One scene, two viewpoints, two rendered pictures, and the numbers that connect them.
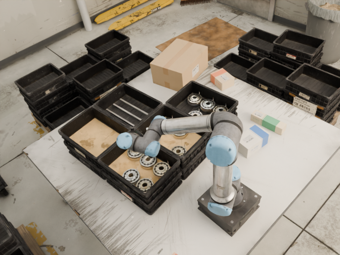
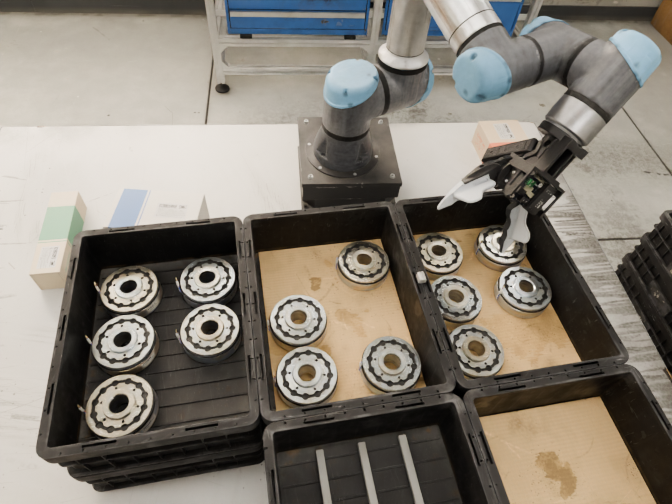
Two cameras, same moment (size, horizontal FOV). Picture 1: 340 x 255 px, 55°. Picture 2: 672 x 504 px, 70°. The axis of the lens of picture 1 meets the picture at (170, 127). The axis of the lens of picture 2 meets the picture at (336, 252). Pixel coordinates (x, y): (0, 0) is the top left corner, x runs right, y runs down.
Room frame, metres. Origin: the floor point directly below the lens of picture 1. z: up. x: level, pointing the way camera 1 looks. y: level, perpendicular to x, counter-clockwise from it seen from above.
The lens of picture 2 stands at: (1.78, 0.19, 1.62)
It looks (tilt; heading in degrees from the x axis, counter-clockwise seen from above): 52 degrees down; 208
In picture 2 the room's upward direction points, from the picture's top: 6 degrees clockwise
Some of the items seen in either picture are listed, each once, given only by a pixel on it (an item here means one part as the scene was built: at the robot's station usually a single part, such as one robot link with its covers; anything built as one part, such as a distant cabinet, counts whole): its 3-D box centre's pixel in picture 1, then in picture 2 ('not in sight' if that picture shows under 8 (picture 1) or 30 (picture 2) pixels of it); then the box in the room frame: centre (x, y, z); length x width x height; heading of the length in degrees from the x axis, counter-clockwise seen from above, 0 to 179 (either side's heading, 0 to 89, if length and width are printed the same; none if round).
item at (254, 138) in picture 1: (251, 140); (159, 222); (1.36, -0.52, 0.75); 0.20 x 0.12 x 0.09; 121
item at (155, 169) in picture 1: (161, 168); (437, 252); (1.15, 0.08, 0.86); 0.10 x 0.10 x 0.01
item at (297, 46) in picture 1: (294, 61); not in sight; (2.61, -1.33, 0.37); 0.42 x 0.34 x 0.46; 38
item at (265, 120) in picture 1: (267, 122); (60, 238); (1.52, -0.68, 0.73); 0.24 x 0.06 x 0.06; 42
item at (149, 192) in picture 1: (138, 161); (498, 275); (1.18, 0.21, 0.92); 0.40 x 0.30 x 0.02; 43
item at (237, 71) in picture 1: (237, 74); not in sight; (2.67, -0.76, 0.26); 0.40 x 0.30 x 0.23; 38
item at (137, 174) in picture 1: (130, 175); (525, 288); (1.13, 0.26, 0.86); 0.10 x 0.10 x 0.01
